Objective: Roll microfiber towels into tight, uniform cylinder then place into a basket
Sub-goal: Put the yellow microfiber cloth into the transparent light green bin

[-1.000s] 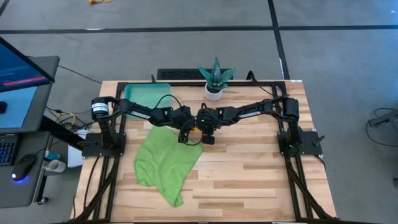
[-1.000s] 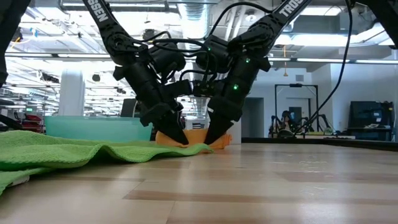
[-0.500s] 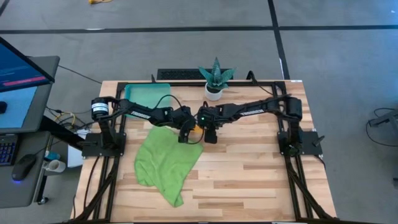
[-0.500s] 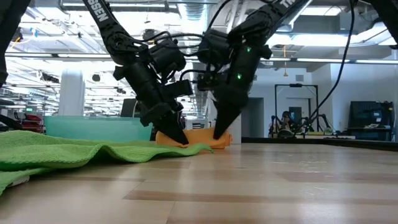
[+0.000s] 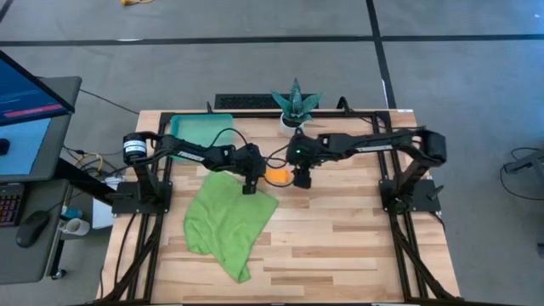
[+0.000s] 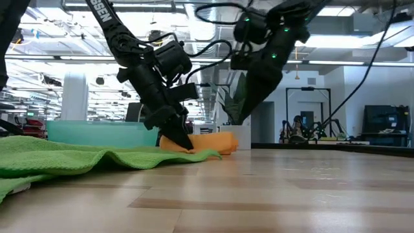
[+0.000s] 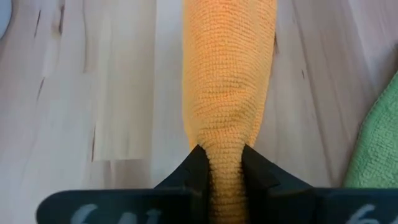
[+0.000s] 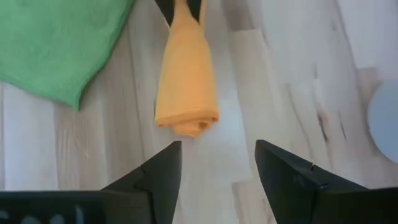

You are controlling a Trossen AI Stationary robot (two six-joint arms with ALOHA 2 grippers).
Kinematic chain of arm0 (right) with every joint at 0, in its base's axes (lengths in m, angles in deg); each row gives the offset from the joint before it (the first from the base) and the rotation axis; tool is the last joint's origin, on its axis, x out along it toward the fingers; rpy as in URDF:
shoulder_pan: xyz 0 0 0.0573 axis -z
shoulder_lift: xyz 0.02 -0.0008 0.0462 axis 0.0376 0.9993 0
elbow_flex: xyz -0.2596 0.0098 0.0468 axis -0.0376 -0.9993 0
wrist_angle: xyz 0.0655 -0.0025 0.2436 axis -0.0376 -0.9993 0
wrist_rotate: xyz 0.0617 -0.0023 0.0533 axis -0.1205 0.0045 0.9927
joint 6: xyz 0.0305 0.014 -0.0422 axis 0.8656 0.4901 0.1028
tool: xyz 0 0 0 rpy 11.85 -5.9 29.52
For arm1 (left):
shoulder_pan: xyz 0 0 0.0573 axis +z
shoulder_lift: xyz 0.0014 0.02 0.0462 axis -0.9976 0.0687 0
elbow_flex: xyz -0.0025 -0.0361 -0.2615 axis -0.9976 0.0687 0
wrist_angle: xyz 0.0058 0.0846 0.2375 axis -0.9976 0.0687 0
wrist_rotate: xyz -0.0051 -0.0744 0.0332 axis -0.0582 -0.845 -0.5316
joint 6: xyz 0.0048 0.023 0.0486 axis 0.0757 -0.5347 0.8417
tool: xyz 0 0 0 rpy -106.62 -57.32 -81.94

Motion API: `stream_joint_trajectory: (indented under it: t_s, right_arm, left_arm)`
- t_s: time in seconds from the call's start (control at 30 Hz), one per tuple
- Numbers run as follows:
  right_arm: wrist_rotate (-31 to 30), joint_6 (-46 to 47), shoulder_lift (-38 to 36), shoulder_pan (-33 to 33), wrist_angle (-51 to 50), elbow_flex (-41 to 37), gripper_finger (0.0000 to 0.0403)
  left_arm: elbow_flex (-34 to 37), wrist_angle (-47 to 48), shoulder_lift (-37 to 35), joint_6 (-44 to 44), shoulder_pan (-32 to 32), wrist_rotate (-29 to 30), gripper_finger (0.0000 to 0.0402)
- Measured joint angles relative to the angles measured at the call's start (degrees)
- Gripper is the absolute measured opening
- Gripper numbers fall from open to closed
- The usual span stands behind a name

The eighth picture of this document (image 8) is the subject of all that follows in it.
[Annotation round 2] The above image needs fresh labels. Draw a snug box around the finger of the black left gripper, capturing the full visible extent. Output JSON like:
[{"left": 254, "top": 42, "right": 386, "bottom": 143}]
[
  {"left": 154, "top": 0, "right": 177, "bottom": 28},
  {"left": 186, "top": 0, "right": 203, "bottom": 23}
]

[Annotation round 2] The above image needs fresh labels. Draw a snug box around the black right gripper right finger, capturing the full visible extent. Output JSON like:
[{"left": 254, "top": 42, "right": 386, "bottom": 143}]
[{"left": 254, "top": 139, "right": 398, "bottom": 224}]

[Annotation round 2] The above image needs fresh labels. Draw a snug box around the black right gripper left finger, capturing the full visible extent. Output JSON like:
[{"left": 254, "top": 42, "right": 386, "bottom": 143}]
[{"left": 0, "top": 140, "right": 183, "bottom": 224}]

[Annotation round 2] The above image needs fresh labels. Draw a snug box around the orange microfiber towel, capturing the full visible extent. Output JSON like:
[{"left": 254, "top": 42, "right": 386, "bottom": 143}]
[{"left": 154, "top": 0, "right": 220, "bottom": 138}]

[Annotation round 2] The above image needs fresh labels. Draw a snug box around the green microfiber towel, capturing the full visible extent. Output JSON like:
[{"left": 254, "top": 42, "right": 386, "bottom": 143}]
[{"left": 0, "top": 0, "right": 137, "bottom": 112}]

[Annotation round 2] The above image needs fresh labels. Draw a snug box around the grey round disc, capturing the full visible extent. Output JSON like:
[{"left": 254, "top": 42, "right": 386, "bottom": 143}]
[{"left": 366, "top": 78, "right": 398, "bottom": 165}]

